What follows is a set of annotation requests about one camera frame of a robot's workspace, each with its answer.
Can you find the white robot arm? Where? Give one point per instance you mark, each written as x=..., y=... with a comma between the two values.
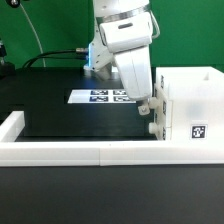
x=123, y=31

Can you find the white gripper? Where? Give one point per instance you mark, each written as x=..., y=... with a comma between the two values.
x=134, y=70

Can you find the white fiducial marker sheet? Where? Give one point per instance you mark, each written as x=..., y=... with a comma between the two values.
x=110, y=96

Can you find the white front drawer tray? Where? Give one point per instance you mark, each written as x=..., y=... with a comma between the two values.
x=160, y=131

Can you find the white drawer cabinet box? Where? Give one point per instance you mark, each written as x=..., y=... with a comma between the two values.
x=197, y=94

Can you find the black stand at left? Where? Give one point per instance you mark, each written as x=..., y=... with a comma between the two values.
x=6, y=68

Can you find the white drawer tray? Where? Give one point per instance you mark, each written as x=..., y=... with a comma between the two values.
x=160, y=131
x=162, y=107

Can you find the white U-shaped fence frame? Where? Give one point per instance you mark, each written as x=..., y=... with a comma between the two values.
x=99, y=153

